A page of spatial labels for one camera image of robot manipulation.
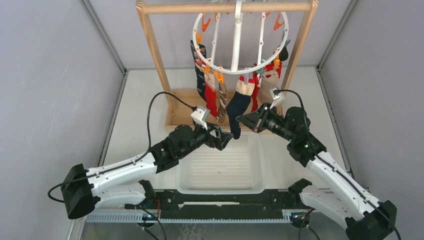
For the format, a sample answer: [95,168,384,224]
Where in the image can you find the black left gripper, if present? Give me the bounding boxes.
[178,120,233,159]

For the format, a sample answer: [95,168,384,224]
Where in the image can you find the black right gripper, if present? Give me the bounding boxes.
[236,102,295,142]

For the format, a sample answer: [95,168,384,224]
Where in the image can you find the navy sock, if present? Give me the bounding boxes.
[226,75,256,140]

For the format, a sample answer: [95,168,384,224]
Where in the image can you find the brown striped sock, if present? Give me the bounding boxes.
[214,71,227,123]

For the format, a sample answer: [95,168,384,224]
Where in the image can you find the white perforated plastic basket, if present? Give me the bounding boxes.
[176,132,266,195]

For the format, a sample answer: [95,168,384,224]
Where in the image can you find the red sock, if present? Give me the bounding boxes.
[204,70,218,117]
[251,71,260,112]

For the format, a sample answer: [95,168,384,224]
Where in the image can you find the beige reindeer sock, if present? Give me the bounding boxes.
[257,62,283,104]

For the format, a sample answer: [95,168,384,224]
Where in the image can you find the white round clip hanger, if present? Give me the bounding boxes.
[192,0,290,75]

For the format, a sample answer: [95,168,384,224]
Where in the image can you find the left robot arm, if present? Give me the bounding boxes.
[60,123,233,220]

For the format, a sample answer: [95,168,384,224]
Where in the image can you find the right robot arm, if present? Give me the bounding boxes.
[236,104,400,240]

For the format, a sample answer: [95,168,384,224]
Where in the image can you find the wooden hanger stand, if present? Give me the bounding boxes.
[135,0,319,130]

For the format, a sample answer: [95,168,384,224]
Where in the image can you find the dark green sock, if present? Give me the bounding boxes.
[278,39,291,62]

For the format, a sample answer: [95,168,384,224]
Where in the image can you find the dark printed sock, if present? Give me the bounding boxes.
[190,40,206,101]

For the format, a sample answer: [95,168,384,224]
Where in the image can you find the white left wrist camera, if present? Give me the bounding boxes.
[190,105,210,130]

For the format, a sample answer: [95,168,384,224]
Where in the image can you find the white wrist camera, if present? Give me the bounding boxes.
[269,87,286,109]
[190,105,210,130]

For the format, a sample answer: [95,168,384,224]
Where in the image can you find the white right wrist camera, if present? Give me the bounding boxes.
[269,87,286,109]

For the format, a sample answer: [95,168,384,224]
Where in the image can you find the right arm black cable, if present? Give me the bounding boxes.
[274,89,402,240]

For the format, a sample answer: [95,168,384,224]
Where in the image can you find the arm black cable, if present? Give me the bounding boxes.
[47,91,198,204]
[274,89,402,240]

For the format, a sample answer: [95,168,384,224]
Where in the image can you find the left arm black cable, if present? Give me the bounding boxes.
[47,91,198,204]

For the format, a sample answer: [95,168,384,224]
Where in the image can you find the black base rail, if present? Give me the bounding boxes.
[124,189,311,221]

